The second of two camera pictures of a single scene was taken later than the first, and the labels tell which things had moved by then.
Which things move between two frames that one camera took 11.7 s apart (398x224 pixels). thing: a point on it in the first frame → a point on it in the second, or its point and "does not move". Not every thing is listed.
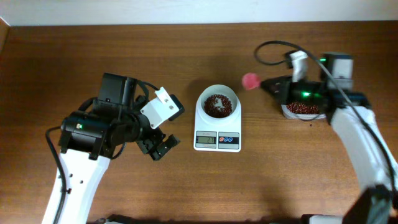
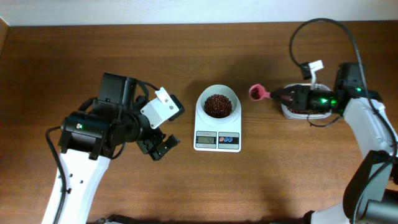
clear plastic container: x=302 y=111 does not move
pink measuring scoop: x=251 y=81 → x=257 y=92
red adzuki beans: x=303 y=108 does not move
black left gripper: x=155 y=138 does not move
